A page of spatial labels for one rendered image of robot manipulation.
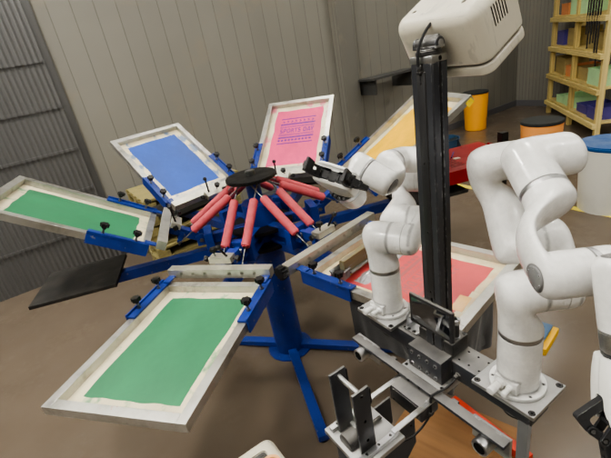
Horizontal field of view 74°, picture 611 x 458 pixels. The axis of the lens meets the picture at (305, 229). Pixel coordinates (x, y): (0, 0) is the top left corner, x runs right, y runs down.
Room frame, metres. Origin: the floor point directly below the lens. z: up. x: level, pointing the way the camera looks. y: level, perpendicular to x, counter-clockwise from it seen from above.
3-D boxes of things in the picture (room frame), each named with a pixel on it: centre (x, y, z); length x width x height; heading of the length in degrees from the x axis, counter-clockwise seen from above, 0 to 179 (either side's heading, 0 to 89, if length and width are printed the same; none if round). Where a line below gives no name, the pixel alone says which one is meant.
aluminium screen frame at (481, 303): (1.58, -0.42, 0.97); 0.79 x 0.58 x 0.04; 41
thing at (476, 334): (1.35, -0.61, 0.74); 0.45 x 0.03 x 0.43; 131
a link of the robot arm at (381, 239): (1.09, -0.23, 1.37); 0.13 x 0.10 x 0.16; 53
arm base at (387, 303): (1.09, -0.21, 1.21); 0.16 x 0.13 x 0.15; 120
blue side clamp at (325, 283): (1.58, -0.06, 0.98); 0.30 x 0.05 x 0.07; 41
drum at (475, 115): (7.53, -3.52, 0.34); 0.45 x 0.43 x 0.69; 30
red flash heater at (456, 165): (2.64, -1.13, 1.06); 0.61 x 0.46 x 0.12; 101
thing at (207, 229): (2.38, 0.27, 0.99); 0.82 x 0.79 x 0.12; 41
